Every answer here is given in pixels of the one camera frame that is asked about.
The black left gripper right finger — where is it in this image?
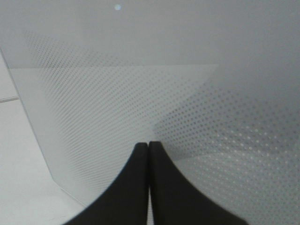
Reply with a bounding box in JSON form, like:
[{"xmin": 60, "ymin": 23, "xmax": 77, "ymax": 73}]
[{"xmin": 149, "ymin": 142, "xmax": 247, "ymax": 225}]

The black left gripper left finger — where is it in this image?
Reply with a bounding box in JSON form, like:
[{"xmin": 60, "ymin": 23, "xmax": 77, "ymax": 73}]
[{"xmin": 66, "ymin": 142, "xmax": 149, "ymax": 225}]

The white microwave door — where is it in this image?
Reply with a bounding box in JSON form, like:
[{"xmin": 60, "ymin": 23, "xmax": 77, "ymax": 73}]
[{"xmin": 0, "ymin": 0, "xmax": 300, "ymax": 225}]

